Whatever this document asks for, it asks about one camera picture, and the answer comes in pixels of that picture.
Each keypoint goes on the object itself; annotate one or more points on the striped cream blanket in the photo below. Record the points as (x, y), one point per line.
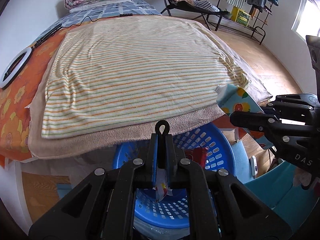
(140, 80)

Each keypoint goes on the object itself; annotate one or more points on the beige fleece blanket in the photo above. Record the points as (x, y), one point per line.
(100, 140)

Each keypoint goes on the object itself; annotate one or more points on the window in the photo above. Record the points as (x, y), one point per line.
(305, 17)

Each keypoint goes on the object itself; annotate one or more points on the person's right hand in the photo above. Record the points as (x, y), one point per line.
(302, 180)

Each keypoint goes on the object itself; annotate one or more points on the small white device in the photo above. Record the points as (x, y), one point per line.
(254, 166)

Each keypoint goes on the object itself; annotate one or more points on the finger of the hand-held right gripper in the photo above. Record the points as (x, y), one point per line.
(250, 120)
(292, 102)

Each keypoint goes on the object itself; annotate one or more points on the blue checked bedsheet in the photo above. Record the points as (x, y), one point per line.
(112, 8)

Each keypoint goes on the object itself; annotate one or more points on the orange floral bedsheet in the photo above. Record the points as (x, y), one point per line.
(17, 110)

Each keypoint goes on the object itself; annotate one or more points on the black clothes rack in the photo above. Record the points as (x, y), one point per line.
(260, 33)

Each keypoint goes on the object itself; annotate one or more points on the small white red wrapper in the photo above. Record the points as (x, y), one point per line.
(161, 192)

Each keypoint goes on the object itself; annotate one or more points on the red packet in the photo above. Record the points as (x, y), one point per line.
(198, 156)

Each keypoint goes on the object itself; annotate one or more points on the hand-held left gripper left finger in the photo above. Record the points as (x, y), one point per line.
(155, 155)

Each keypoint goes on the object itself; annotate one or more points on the dark striped cloth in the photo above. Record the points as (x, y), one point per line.
(206, 6)

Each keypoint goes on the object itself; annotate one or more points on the light blue foam mat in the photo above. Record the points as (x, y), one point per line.
(242, 160)

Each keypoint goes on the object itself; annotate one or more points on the small black device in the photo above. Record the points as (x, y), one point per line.
(125, 15)

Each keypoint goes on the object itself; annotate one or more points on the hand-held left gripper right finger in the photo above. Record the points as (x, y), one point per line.
(168, 160)

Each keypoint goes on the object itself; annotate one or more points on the blue plastic laundry basket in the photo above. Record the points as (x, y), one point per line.
(175, 217)

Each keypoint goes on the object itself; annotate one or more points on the fruit-print light blue cloth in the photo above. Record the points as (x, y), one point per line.
(237, 100)

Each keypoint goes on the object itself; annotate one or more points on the yellow plastic crate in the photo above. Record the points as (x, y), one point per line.
(240, 16)

